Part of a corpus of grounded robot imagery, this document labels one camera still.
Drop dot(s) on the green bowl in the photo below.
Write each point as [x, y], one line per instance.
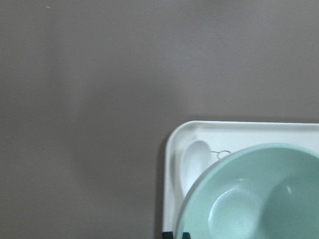
[268, 191]

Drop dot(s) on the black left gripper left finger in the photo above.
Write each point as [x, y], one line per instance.
[167, 235]

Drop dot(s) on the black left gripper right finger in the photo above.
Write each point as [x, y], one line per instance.
[186, 235]

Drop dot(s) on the white ceramic spoon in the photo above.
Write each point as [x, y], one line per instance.
[194, 161]

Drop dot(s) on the cream rectangular tray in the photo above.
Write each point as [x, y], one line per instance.
[221, 138]

